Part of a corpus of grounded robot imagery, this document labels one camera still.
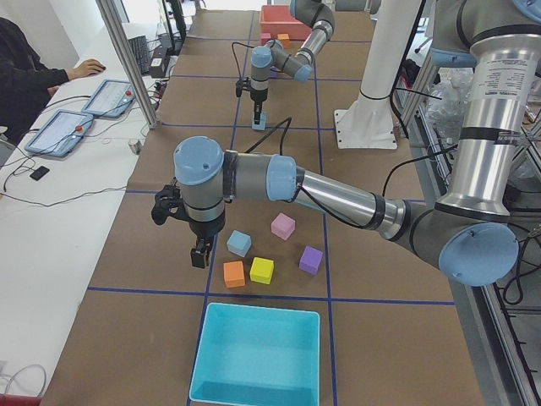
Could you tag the light blue foam block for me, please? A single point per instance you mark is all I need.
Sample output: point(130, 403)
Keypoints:
point(239, 243)

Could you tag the light pink foam block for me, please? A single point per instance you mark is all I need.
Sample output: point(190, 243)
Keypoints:
point(283, 226)

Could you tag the black keyboard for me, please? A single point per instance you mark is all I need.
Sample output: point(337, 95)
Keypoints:
point(141, 52)

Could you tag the white pedestal column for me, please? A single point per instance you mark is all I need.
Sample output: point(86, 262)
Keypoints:
point(368, 122)

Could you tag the pale blue foam block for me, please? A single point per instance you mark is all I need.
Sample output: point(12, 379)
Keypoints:
point(259, 124)

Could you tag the orange foam block near blue bin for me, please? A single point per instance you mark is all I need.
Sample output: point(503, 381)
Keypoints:
point(233, 274)

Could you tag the purple foam block near blue bin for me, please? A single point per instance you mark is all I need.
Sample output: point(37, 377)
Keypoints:
point(310, 260)

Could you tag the near teach pendant tablet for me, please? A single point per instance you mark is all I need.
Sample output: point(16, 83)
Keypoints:
point(60, 134)

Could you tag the yellow foam block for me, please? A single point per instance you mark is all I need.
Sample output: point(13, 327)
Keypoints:
point(261, 270)

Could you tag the light blue plastic bin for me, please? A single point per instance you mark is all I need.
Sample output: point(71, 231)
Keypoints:
point(251, 355)

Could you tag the orange foam block near pink bin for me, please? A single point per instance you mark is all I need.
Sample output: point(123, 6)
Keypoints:
point(284, 39)

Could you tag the violet foam block near pink bin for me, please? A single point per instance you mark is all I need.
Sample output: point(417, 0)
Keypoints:
point(273, 72)

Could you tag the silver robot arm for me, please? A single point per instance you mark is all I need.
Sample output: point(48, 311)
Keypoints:
point(273, 54)
point(278, 197)

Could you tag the seated person in black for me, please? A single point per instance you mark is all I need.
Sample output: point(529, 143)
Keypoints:
point(27, 85)

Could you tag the far teach pendant tablet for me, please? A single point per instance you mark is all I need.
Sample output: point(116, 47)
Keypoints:
point(110, 100)

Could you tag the aluminium frame post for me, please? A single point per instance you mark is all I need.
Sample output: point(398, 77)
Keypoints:
point(119, 40)

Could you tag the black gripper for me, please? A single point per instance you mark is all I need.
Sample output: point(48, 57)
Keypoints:
point(258, 96)
point(204, 230)

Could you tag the teach pendant tablet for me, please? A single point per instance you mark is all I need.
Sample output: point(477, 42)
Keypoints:
point(110, 100)
point(60, 134)

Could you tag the small metal cylinder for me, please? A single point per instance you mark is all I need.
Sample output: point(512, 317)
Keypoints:
point(135, 146)

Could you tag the black smartphone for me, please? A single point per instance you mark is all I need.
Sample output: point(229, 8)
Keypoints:
point(39, 173)

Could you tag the pink plastic bin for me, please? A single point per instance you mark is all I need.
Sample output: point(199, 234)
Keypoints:
point(276, 19)

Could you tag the magenta foam block near bin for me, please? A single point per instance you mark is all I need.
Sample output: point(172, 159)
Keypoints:
point(264, 38)

